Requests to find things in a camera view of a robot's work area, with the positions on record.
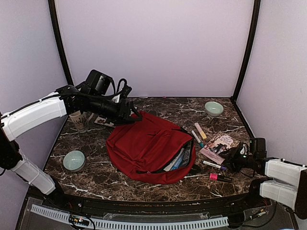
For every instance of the green bowl front left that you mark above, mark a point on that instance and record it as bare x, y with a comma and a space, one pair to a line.
74, 161

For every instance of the pink illustrated small book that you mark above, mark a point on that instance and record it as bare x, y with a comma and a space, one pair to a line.
218, 146

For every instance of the red student backpack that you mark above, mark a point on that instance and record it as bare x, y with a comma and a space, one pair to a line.
141, 150

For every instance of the cream floral mug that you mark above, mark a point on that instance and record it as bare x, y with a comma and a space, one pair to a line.
81, 120

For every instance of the green bowl back right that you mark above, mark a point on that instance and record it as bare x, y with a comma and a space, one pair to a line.
214, 109

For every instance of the black curved table edge rail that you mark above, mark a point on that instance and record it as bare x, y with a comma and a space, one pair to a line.
181, 198

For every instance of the pink and black highlighter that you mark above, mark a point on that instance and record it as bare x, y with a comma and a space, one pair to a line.
216, 177

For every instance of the purple capped white marker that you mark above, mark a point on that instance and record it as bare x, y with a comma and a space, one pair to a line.
214, 165

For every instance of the dog picture book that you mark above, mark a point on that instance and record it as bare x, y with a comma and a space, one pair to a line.
175, 163

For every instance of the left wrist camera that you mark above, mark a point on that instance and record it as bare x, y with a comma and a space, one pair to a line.
123, 90

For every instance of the pink yellow pastel highlighter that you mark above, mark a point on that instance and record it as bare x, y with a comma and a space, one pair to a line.
200, 130

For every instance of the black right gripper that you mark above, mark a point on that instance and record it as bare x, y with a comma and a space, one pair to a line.
233, 155

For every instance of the green bowl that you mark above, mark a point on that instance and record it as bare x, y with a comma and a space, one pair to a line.
214, 109
74, 161

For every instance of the floral ceramic trivet tile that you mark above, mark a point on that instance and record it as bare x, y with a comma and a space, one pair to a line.
102, 121

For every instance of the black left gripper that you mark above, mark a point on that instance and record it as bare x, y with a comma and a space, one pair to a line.
123, 114

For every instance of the teal capped white marker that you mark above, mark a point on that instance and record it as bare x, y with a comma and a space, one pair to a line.
197, 139

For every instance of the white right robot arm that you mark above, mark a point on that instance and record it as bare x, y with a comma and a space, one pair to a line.
286, 182

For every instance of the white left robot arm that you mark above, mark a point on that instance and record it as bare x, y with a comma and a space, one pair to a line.
97, 94

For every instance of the white slotted cable duct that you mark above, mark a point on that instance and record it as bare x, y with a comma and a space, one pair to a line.
129, 222

